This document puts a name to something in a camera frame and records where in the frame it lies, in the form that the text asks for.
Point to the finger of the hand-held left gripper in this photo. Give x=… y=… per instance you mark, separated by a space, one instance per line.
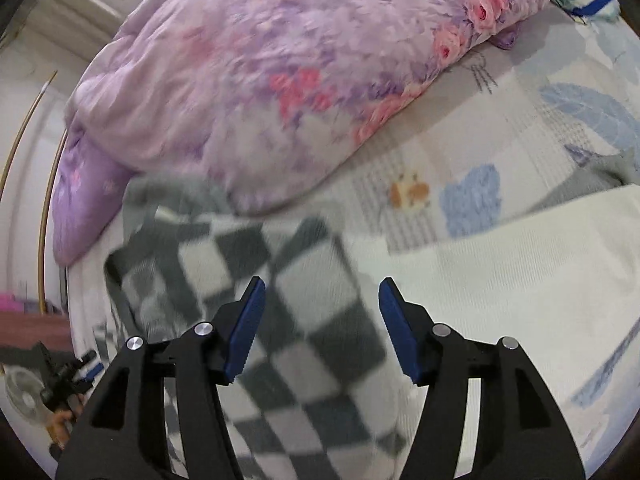
x=92 y=372

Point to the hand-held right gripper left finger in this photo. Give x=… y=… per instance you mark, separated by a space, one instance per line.
x=246 y=332

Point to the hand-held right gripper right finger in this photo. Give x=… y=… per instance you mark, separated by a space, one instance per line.
x=400 y=332

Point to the grey white checkered sweater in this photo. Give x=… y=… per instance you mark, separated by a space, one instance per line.
x=320 y=280

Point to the person's left hand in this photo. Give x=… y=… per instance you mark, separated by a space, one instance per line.
x=62 y=422

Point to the small white fan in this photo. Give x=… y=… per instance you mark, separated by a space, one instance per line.
x=24 y=396

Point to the brown wooden table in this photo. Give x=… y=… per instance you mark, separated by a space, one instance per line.
x=30 y=327

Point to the pink object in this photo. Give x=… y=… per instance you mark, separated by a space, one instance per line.
x=7 y=302

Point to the printed bed sheet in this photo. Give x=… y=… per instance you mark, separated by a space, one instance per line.
x=525 y=125

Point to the thin yellow curved rod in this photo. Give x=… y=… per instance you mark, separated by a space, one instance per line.
x=22 y=132

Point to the purple floral quilt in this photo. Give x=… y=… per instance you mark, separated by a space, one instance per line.
x=260 y=85

